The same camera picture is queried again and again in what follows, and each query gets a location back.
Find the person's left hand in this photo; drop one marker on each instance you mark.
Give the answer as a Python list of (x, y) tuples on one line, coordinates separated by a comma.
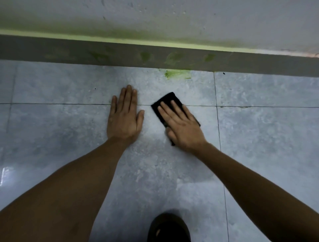
[(123, 123)]

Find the person's right hand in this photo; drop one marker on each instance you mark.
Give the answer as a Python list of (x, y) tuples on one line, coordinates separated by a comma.
[(185, 132)]

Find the person's right thumb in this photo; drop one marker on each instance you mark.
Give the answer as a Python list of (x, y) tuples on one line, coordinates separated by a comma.
[(171, 134)]

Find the person's left thumb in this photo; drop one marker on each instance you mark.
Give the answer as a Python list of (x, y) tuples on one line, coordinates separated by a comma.
[(140, 119)]

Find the person's right middle finger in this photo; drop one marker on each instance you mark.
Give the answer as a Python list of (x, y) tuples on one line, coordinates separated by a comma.
[(170, 111)]

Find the person's left little finger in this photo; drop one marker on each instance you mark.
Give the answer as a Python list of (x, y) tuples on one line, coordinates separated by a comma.
[(113, 104)]

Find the person's left middle finger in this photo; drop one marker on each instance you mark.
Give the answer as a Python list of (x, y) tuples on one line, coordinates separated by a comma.
[(126, 98)]

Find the black cleaning cloth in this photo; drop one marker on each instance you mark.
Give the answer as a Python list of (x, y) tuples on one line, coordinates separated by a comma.
[(166, 103)]

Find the person's right forearm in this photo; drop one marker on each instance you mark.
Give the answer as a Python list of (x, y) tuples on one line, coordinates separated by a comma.
[(259, 197)]

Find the person's left forearm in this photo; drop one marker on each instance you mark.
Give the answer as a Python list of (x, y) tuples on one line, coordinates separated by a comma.
[(67, 194)]

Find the green paint stain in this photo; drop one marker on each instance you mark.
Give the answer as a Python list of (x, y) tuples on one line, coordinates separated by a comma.
[(176, 74)]

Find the grey skirting board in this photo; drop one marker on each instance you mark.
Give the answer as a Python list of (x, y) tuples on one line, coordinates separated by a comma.
[(159, 56)]

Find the black shoe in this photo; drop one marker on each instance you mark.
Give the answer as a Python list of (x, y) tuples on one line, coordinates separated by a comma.
[(169, 228)]

